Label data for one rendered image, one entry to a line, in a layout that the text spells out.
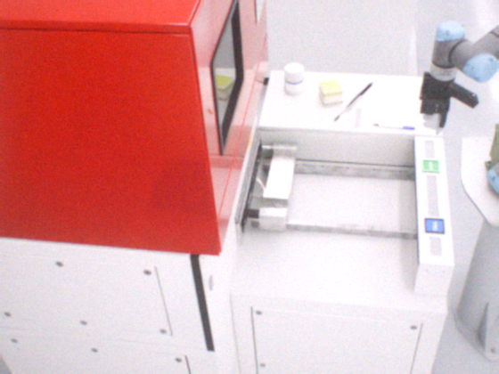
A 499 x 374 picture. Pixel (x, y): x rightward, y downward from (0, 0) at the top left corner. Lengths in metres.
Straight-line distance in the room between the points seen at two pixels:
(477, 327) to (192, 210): 1.76
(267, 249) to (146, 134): 0.86
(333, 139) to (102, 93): 1.17
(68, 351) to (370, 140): 1.19
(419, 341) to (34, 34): 1.40
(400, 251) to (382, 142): 0.41
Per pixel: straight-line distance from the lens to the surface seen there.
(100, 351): 1.96
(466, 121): 3.93
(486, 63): 1.74
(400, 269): 1.99
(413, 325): 1.96
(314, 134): 2.23
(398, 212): 2.15
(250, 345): 2.14
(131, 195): 1.39
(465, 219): 3.33
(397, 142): 2.24
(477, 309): 2.79
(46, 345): 2.02
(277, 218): 2.00
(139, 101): 1.22
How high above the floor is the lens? 2.35
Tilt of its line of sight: 44 degrees down
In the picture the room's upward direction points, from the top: 4 degrees counter-clockwise
